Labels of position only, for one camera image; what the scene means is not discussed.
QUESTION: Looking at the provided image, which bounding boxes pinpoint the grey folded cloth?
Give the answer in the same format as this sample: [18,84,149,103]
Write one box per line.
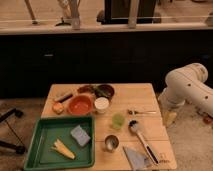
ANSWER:
[123,147,151,171]

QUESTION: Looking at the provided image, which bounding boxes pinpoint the dark brown bowl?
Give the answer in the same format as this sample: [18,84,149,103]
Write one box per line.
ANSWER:
[95,84,115,100]

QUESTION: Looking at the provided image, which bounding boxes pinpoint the green plastic tray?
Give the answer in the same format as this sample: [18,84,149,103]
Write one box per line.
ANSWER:
[24,116,95,171]

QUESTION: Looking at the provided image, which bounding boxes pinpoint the green plastic cup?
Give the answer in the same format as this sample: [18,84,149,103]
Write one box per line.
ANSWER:
[112,114,125,130]

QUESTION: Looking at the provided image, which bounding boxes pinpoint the dish brush black handle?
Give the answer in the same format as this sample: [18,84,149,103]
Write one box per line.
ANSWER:
[129,120,159,164]

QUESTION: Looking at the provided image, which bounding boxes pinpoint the small metal cup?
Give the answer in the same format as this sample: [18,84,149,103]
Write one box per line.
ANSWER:
[105,135,119,152]

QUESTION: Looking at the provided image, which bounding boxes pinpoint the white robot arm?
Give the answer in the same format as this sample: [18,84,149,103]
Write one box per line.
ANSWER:
[158,63,213,126]

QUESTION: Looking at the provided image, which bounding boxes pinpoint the orange toy fruit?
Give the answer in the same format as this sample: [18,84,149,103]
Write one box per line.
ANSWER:
[52,102,64,114]

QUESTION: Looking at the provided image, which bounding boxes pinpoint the small brown plate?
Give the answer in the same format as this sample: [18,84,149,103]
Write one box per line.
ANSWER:
[77,85,95,93]

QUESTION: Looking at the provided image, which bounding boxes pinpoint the blue sponge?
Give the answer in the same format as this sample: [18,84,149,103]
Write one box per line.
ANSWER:
[70,125,90,147]

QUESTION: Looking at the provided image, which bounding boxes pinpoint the orange bowl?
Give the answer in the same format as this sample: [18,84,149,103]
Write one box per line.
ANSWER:
[67,95,93,115]

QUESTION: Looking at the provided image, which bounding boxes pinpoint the black stand leg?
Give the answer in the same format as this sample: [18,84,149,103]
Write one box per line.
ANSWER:
[0,108,27,154]

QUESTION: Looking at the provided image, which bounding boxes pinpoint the yellow banana toy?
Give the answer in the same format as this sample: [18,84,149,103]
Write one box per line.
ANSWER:
[52,139,75,160]

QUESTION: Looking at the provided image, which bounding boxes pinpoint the white cup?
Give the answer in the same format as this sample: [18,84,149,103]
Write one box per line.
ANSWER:
[94,97,109,113]

